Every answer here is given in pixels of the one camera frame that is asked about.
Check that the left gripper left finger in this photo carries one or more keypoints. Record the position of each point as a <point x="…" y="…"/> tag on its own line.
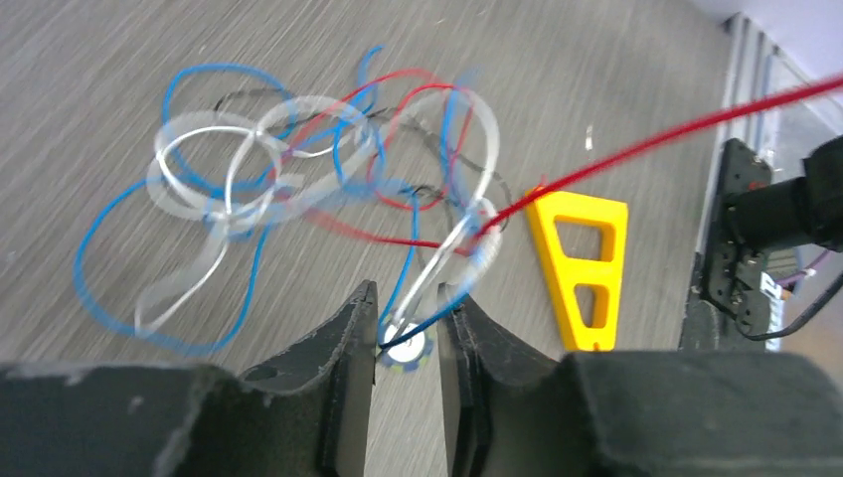
<point x="302" y="412"/>

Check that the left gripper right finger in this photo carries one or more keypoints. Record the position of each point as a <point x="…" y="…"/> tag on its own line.
<point x="509" y="410"/>

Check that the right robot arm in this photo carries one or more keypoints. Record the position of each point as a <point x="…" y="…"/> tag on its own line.
<point x="798" y="211"/>

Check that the yellow triangular plastic piece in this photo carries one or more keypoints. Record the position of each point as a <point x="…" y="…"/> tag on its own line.
<point x="585" y="293"/>

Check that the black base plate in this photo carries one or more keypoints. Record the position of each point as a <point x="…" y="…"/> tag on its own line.
<point x="725" y="302"/>

